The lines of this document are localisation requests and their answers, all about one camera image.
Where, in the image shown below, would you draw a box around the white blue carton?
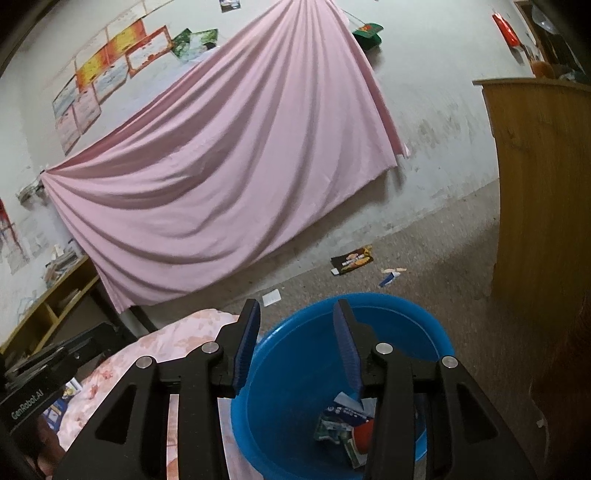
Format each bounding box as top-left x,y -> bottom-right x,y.
323,392 -> 377,425

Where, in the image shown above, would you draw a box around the small wall shelf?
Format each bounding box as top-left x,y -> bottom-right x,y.
17,182 -> 47,204

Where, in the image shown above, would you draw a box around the pink hanging sheet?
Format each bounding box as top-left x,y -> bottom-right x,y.
41,0 -> 409,315

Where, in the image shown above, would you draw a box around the group of wall certificates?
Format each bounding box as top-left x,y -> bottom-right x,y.
52,0 -> 171,155

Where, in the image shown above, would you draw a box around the green flower photo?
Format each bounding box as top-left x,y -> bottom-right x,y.
172,28 -> 194,61

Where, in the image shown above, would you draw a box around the wooden cabinet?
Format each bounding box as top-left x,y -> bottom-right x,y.
472,76 -> 591,315

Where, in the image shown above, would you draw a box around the red tassel ornament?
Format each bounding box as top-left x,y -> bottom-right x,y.
0,198 -> 21,259

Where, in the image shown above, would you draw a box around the green hanging hat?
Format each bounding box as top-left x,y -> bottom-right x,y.
352,22 -> 384,49

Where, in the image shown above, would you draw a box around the red hanging envelope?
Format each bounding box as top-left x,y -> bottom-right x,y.
492,13 -> 522,47

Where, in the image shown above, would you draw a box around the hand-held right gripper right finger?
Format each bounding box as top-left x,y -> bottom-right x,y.
333,298 -> 539,480

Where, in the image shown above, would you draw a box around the pale green photo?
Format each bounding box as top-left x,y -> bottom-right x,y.
187,28 -> 219,58

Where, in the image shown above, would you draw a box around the white wall calendar sheets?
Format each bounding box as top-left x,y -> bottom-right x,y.
0,222 -> 33,275

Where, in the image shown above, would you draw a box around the green white packet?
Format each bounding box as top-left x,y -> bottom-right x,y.
315,413 -> 354,445

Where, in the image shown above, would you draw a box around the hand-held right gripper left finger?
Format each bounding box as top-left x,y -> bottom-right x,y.
53,298 -> 262,480

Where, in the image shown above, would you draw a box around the blue plastic basin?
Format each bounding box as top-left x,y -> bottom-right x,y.
231,292 -> 455,478

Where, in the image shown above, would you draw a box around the wooden headboard shelf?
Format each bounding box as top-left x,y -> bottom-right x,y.
0,256 -> 100,365

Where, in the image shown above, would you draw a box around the black yellow snack wrapper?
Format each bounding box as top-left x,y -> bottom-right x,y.
331,244 -> 374,276

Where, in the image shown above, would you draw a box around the person's left hand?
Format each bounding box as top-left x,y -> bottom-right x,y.
37,413 -> 63,467

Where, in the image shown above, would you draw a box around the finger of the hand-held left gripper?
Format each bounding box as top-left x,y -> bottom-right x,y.
65,322 -> 122,365

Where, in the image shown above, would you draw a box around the red wrapper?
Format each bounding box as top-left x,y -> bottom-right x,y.
353,418 -> 376,455

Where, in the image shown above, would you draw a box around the wooden wall niche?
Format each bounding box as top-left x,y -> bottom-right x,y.
515,0 -> 591,77

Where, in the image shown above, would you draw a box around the white cable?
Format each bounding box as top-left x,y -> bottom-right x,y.
16,298 -> 40,324

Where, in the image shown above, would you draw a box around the blue cardboard box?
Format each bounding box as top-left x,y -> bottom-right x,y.
48,378 -> 81,430

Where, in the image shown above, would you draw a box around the stack of papers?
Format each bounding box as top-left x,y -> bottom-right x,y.
44,249 -> 81,284

